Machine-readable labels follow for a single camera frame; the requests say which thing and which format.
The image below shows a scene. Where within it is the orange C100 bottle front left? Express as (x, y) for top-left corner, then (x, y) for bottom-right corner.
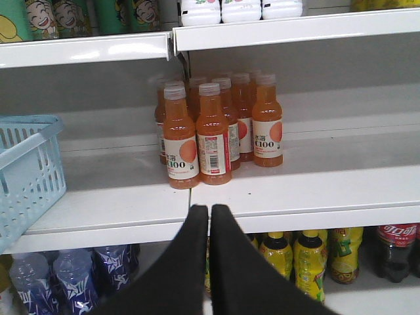
(163, 85), (200, 190)

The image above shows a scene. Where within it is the orange C100 bottle right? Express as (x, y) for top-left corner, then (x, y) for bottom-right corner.
(252, 73), (284, 167)

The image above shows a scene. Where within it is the white metal store shelving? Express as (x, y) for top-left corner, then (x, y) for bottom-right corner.
(1, 9), (419, 264)

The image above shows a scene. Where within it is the light blue plastic basket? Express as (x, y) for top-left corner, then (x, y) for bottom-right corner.
(1, 115), (66, 251)

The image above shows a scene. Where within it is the blue sports drink bottle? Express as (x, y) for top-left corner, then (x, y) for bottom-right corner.
(9, 253), (59, 314)
(53, 249), (99, 314)

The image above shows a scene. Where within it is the blue sports drink bottle left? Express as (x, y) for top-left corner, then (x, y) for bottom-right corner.
(9, 253), (59, 314)

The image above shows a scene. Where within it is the orange c100 bottle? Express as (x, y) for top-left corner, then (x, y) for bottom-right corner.
(196, 83), (232, 185)
(252, 73), (284, 167)
(163, 85), (200, 190)

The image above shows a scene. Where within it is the coke bottle on shelf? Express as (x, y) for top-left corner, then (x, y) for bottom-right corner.
(375, 223), (417, 283)

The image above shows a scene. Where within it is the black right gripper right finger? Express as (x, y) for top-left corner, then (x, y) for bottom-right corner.
(209, 204), (335, 314)

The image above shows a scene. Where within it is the orange C100 bottle front middle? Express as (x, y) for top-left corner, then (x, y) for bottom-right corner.
(196, 83), (232, 185)

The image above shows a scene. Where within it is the blue sports drink bottle right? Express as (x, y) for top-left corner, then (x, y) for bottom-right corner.
(53, 249), (99, 314)

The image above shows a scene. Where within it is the yellow lemon tea bottle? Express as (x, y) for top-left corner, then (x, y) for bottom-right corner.
(293, 230), (326, 304)
(259, 232), (293, 280)
(329, 227), (364, 284)

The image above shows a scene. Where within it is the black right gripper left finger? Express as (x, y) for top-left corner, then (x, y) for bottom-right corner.
(90, 205), (209, 314)

